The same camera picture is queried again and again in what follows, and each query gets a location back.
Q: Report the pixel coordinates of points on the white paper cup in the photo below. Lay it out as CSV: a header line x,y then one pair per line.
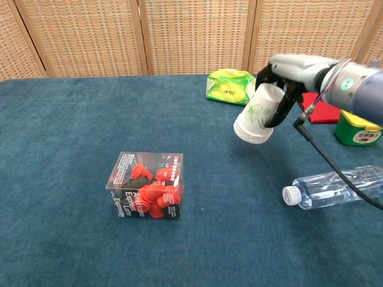
x,y
257,116

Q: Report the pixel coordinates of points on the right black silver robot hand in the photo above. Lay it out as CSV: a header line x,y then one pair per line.
x,y
299,68

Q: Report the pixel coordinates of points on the green container yellow lid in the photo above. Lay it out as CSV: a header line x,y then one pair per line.
x,y
356,131

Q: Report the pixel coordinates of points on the clear box of red capsules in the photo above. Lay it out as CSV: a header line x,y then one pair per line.
x,y
146,185

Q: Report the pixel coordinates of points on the woven folding screen panel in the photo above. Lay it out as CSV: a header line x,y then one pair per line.
x,y
377,36
197,36
308,30
83,36
15,45

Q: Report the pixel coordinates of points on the clear plastic water bottle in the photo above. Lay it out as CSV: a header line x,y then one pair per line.
x,y
323,188

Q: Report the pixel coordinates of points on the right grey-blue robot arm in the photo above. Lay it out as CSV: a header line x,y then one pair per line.
x,y
362,89

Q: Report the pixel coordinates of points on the blue table mat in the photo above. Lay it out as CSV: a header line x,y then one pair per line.
x,y
74,134

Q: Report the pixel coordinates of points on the green yellow tissue pack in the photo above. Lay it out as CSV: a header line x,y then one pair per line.
x,y
227,86

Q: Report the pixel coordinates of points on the red flat booklet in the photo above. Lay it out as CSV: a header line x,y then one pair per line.
x,y
324,112

